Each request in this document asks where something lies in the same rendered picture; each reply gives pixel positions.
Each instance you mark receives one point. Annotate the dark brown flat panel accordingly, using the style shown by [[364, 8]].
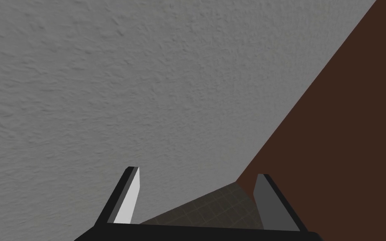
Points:
[[347, 134]]

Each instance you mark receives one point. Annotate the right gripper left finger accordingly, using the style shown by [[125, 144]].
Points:
[[126, 201]]

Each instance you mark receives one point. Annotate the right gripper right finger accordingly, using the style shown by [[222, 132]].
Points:
[[273, 211]]

